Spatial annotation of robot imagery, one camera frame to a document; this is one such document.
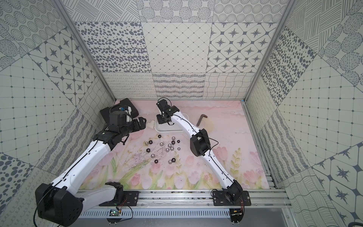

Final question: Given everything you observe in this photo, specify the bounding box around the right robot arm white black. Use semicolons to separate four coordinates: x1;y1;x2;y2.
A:
157;97;243;205

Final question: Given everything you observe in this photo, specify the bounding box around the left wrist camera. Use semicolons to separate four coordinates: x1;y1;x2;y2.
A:
109;110;132;128

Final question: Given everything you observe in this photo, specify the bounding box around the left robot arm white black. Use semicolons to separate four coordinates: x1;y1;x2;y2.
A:
33;117;147;227

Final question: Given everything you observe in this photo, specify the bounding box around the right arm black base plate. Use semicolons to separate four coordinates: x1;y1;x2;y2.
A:
210;189;251;206

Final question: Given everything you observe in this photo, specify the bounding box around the small white plastic piece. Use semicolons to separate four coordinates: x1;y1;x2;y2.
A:
146;120;155;129

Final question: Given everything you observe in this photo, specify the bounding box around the black hex allen key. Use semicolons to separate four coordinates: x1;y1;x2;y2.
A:
196;114;208;127

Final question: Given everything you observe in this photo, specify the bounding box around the white plastic storage box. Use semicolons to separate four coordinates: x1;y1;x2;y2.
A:
155;114;187;134

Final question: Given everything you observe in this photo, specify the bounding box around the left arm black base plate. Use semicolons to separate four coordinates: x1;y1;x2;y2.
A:
99;191;140;207

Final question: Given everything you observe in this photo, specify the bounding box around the black plastic tool case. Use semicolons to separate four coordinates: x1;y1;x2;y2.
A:
100;98;139;124

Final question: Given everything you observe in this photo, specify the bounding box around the white slotted cable duct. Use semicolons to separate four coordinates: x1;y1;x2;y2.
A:
79;208;230;218

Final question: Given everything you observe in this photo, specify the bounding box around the aluminium mounting rail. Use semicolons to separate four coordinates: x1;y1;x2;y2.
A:
92;189;292;209

